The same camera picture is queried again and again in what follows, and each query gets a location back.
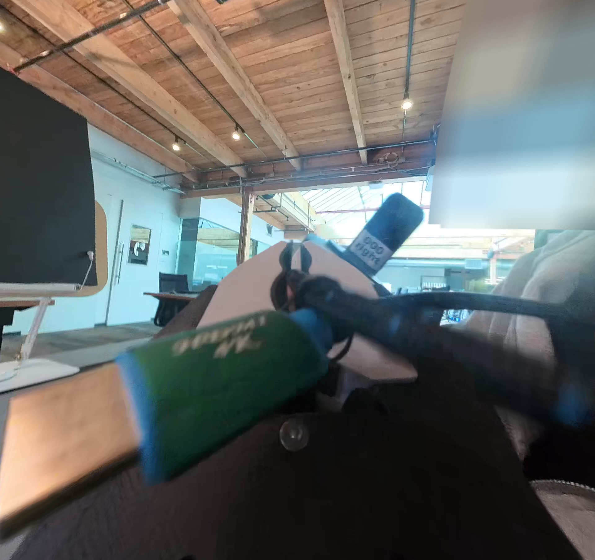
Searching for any white panel stand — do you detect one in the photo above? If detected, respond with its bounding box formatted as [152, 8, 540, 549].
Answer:
[0, 282, 81, 393]

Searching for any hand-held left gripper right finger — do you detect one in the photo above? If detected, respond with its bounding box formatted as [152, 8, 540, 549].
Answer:
[302, 238, 419, 381]

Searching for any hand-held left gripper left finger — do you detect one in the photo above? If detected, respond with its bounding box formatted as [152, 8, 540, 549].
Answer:
[197, 241, 293, 329]

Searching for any person's right forearm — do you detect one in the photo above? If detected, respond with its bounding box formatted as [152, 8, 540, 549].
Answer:
[458, 230, 595, 365]

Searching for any black braided hdmi cable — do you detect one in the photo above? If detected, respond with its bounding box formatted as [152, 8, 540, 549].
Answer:
[0, 274, 595, 529]

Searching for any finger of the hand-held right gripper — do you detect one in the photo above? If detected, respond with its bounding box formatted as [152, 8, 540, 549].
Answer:
[307, 234, 348, 259]

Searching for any white double door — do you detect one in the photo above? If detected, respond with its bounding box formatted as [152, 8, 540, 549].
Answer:
[104, 200, 164, 327]

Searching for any wood-framed black panel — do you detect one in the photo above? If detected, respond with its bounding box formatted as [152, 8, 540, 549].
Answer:
[0, 67, 108, 297]

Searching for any brown-topped office desk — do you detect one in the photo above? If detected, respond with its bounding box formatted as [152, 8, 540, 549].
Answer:
[143, 289, 201, 328]

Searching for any black mesh desk chair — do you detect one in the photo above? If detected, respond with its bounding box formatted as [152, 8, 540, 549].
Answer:
[153, 272, 192, 327]

